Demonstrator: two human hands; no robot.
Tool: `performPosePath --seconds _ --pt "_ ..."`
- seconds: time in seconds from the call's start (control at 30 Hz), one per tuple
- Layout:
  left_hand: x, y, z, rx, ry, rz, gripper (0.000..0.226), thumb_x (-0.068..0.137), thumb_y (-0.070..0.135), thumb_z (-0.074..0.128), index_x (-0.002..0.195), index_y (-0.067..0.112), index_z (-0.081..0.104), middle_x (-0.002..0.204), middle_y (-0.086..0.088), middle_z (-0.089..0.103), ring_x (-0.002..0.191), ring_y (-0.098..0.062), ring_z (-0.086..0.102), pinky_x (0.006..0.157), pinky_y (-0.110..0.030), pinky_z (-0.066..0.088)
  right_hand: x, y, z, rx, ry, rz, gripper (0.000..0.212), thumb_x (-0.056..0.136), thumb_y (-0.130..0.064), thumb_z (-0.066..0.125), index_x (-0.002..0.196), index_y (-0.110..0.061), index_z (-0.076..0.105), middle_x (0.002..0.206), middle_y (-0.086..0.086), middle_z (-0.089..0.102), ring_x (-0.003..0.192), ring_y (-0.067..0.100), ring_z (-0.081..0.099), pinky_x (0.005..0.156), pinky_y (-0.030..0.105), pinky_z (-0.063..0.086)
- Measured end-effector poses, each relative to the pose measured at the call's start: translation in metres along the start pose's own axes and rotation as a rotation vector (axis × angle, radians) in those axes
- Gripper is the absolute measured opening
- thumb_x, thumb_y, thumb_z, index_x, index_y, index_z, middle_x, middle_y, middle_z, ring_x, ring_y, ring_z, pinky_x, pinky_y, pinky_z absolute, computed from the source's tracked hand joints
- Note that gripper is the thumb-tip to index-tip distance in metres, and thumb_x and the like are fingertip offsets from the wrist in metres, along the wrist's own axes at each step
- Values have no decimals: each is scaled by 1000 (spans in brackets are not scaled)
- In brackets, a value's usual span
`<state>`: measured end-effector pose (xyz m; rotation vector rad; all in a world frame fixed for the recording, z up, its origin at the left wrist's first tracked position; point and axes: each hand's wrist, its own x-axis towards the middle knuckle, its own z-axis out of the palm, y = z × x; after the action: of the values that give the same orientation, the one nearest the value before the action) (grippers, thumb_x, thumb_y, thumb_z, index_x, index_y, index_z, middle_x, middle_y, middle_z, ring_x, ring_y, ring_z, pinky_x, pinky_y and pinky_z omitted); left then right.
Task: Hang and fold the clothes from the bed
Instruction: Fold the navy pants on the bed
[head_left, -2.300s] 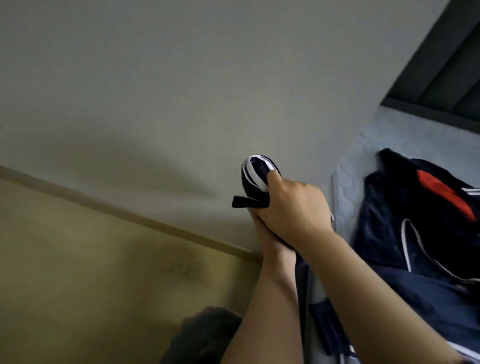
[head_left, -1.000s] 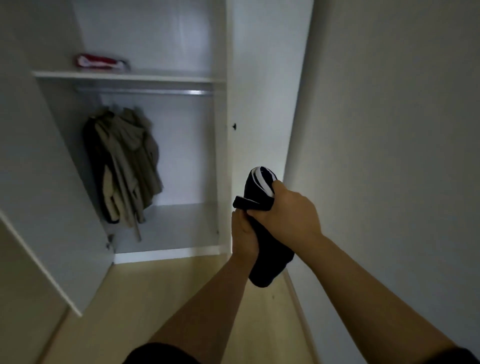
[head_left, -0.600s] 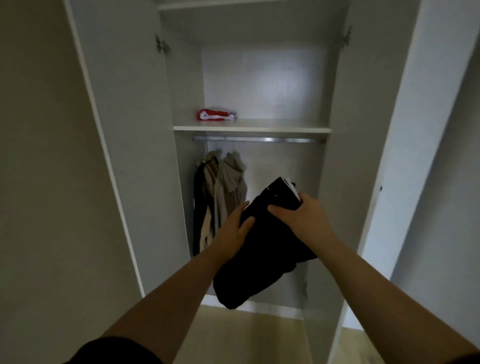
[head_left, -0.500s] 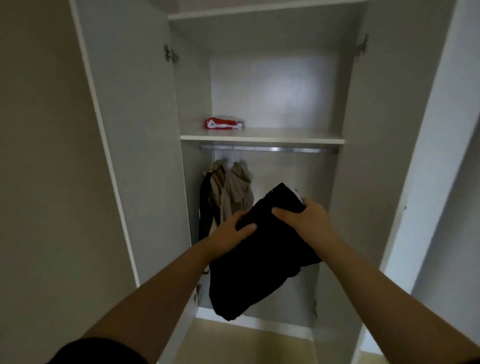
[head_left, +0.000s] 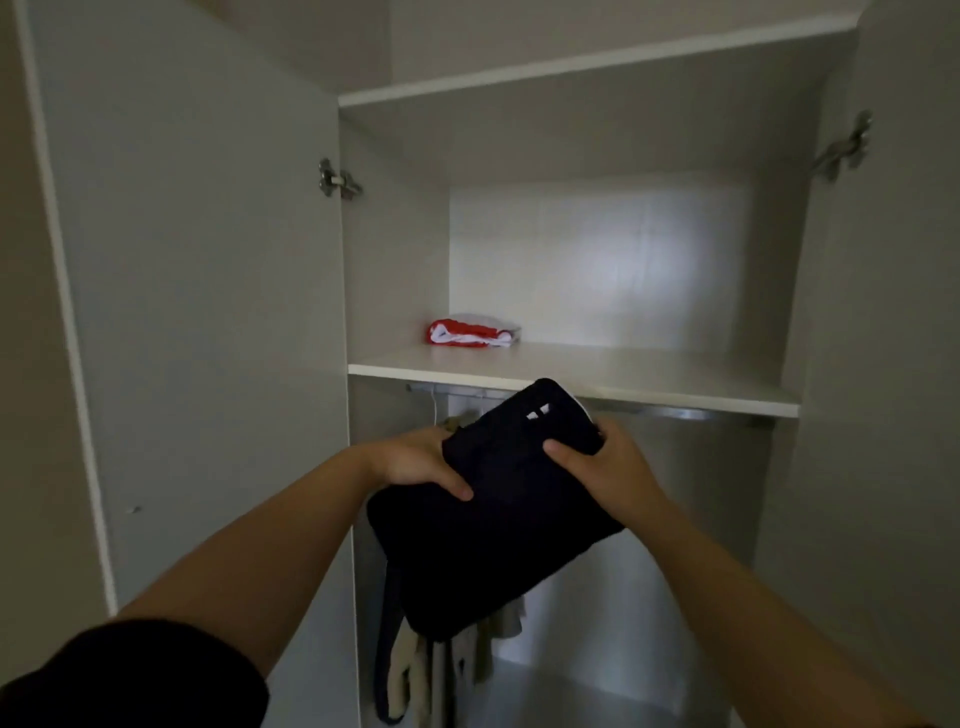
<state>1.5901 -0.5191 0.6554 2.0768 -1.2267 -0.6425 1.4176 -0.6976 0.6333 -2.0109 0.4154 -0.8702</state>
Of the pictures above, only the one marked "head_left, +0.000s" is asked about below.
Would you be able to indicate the person's left hand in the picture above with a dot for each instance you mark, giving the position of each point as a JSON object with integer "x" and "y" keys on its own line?
{"x": 423, "y": 458}

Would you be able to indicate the person's right hand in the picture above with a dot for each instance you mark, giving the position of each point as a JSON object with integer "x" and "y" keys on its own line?
{"x": 608, "y": 473}

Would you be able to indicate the navy white-striped track trousers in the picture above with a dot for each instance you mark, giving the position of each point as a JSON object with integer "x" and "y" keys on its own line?
{"x": 495, "y": 525}

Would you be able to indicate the red and white jacket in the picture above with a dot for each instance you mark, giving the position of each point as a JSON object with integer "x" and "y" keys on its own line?
{"x": 473, "y": 333}

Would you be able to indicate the tan and black jacket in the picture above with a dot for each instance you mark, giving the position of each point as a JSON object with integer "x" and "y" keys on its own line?
{"x": 405, "y": 660}

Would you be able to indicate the white wardrobe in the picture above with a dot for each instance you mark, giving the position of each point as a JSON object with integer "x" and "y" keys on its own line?
{"x": 210, "y": 330}

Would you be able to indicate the person's left forearm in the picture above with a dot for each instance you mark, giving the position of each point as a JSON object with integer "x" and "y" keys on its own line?
{"x": 255, "y": 555}

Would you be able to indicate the person's right forearm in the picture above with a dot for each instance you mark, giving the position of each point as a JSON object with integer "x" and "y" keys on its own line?
{"x": 765, "y": 630}

